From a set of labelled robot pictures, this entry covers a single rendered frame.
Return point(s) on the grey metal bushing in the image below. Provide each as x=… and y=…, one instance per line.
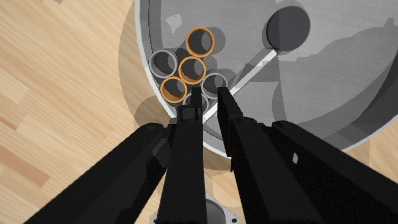
x=213, y=94
x=204, y=106
x=154, y=68

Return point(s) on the bronze bushing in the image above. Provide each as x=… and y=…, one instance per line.
x=190, y=80
x=211, y=46
x=168, y=96

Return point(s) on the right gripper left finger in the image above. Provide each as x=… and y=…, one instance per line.
x=116, y=189

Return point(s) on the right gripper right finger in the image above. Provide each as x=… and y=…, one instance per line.
x=333, y=186

